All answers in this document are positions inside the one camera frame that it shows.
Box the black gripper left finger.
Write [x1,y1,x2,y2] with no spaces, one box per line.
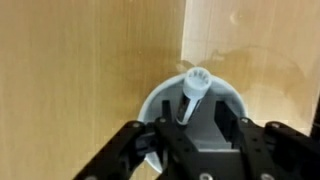
[72,99,201,180]

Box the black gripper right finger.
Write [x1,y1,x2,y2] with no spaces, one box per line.
[214,99,320,180]

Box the grey marker with white cap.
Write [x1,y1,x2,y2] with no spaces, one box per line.
[174,66,214,127]

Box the white ceramic mug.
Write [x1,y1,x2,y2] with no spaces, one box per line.
[136,72,250,175]

